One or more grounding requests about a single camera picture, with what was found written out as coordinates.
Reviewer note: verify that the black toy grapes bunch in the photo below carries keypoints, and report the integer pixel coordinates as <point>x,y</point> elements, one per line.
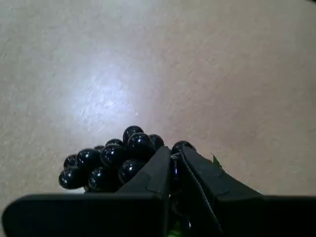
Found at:
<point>111,155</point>

